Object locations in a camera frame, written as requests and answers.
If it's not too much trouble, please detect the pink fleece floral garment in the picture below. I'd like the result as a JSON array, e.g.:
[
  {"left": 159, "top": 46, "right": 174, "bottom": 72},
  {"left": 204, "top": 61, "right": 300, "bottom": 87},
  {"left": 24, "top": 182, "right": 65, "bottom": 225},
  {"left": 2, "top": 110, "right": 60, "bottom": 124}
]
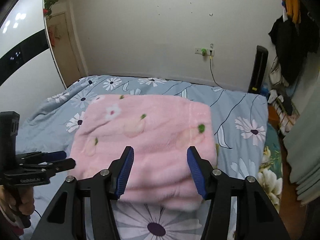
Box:
[{"left": 71, "top": 94, "right": 217, "bottom": 211}]

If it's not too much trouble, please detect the black clothes pile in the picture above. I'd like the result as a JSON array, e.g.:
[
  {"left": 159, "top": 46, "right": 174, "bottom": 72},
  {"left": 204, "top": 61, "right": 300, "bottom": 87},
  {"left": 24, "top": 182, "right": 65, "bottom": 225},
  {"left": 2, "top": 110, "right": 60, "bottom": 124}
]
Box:
[{"left": 268, "top": 16, "right": 319, "bottom": 85}]

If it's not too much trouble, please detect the person left hand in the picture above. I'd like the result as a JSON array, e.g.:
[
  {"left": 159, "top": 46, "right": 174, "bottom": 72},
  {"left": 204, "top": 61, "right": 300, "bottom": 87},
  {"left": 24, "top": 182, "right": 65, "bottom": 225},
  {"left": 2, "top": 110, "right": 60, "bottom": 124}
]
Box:
[{"left": 1, "top": 185, "right": 35, "bottom": 219}]

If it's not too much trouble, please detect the grey-blue floral duvet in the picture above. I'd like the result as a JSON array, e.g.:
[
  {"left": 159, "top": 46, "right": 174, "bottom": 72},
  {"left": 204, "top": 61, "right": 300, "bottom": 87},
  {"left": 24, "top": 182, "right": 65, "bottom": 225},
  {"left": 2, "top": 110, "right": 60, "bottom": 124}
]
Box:
[{"left": 16, "top": 75, "right": 268, "bottom": 239}]

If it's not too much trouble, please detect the floral bed sheet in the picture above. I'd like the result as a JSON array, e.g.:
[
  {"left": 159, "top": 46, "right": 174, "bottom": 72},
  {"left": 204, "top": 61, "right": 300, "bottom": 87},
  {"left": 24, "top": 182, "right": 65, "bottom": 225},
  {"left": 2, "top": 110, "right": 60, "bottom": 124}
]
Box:
[{"left": 258, "top": 123, "right": 283, "bottom": 212}]

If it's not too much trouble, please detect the white black wardrobe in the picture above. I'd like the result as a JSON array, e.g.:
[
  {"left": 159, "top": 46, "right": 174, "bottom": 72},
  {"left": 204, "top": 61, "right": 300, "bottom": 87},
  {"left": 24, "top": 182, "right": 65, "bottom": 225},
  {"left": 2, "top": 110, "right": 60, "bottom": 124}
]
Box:
[{"left": 1, "top": 0, "right": 65, "bottom": 122}]

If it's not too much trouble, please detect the grey green curtain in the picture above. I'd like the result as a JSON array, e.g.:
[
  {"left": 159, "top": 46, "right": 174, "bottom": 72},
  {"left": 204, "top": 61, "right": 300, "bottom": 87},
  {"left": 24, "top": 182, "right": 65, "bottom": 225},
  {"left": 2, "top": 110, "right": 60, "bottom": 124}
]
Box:
[{"left": 284, "top": 81, "right": 319, "bottom": 205}]

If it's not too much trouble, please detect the wooden room door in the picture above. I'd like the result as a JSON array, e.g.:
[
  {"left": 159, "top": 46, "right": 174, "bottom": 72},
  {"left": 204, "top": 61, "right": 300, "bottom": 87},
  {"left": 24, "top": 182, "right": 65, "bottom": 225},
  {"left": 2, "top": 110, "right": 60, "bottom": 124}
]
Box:
[{"left": 46, "top": 12, "right": 81, "bottom": 87}]

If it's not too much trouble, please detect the orange yellow garment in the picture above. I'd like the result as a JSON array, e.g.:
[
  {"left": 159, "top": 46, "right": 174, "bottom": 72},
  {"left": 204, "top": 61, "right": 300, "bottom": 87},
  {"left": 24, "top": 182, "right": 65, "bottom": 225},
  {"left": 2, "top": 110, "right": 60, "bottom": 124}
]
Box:
[{"left": 282, "top": 0, "right": 301, "bottom": 24}]

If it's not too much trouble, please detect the wire clothes rack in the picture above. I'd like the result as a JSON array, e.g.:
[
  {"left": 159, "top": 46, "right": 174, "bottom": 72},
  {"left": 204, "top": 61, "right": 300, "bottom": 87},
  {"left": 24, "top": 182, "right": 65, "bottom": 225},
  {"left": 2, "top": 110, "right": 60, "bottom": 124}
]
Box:
[{"left": 272, "top": 96, "right": 300, "bottom": 137}]

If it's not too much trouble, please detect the wall power socket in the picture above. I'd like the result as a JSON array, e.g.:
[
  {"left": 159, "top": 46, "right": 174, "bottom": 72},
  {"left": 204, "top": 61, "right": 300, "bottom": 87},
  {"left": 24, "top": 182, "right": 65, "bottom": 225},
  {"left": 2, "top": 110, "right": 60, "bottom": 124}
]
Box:
[{"left": 195, "top": 48, "right": 215, "bottom": 57}]

